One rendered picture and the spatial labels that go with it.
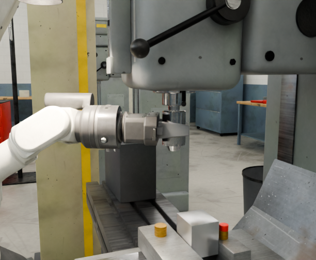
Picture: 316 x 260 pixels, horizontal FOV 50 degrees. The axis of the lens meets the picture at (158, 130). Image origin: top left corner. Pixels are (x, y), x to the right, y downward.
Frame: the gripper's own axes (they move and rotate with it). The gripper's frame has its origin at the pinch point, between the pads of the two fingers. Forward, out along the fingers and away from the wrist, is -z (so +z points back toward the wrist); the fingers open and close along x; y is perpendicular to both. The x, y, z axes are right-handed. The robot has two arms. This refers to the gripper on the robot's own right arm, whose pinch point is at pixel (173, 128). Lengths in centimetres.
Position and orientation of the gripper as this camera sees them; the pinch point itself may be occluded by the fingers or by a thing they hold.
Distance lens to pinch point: 68.8
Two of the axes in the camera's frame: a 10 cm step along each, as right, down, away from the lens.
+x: 0.5, -1.5, 9.9
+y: -0.1, 9.9, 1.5
